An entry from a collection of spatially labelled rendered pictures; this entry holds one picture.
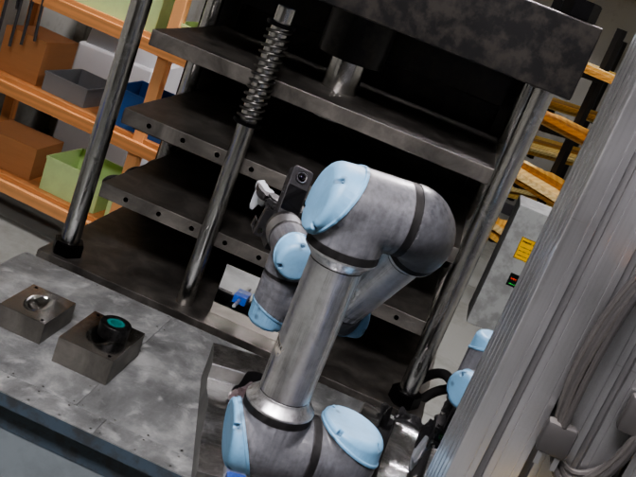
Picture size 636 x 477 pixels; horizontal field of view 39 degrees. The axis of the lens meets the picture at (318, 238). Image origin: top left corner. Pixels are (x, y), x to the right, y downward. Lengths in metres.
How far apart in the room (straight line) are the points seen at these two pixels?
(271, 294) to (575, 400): 0.76
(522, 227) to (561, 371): 1.68
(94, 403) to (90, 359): 0.13
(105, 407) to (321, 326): 0.95
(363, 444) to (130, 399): 0.91
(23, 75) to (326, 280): 3.85
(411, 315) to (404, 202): 1.45
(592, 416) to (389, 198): 0.44
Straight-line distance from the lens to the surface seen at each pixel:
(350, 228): 1.27
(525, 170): 6.53
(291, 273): 1.58
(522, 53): 2.46
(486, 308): 2.76
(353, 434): 1.47
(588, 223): 0.98
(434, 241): 1.32
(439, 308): 2.63
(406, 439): 2.29
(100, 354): 2.25
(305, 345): 1.36
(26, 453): 2.27
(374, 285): 1.49
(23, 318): 2.37
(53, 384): 2.23
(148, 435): 2.14
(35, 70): 4.98
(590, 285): 1.00
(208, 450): 2.06
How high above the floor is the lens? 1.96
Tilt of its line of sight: 18 degrees down
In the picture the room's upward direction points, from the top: 21 degrees clockwise
